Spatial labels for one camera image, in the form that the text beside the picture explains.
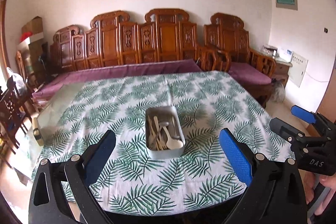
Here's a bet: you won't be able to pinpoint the carved wooden long bench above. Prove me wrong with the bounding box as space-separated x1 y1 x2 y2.
50 9 198 72

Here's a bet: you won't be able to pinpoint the purple armchair cushion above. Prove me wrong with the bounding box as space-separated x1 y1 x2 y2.
228 63 272 85

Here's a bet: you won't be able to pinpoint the light wooden chopstick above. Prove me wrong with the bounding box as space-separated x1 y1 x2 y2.
147 116 163 151

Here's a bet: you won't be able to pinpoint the palm leaf print tablecloth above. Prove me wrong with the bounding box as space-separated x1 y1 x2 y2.
39 71 293 216

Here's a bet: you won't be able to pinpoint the stacked cardboard boxes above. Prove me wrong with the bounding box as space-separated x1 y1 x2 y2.
17 16 48 79

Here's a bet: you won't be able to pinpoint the white plastic spoon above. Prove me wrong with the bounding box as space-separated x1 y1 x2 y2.
153 116 183 150

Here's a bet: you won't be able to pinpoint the grey wall fuse box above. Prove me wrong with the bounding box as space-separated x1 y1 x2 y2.
275 0 298 11

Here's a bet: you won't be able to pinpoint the purple bench cushion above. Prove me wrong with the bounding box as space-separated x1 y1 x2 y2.
33 59 202 100

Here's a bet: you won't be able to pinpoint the white electrical panel box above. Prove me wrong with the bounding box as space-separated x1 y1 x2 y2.
288 52 308 87

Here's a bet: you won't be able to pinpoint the person's right hand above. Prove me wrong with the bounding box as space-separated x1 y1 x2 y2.
303 172 336 217

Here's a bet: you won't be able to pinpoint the carved wooden armchair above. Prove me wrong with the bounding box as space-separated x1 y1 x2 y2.
197 12 276 107

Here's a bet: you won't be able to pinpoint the silver metal spoon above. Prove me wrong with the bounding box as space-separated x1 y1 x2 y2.
171 116 181 140
156 122 169 144

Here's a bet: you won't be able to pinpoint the small wooden side table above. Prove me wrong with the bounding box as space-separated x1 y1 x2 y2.
271 57 292 87

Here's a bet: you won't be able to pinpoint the dark wooden dining chair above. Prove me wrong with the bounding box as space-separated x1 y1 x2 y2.
1 77 32 155

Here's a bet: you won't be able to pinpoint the grey metal utensil tray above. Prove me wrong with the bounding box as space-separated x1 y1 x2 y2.
145 106 186 160

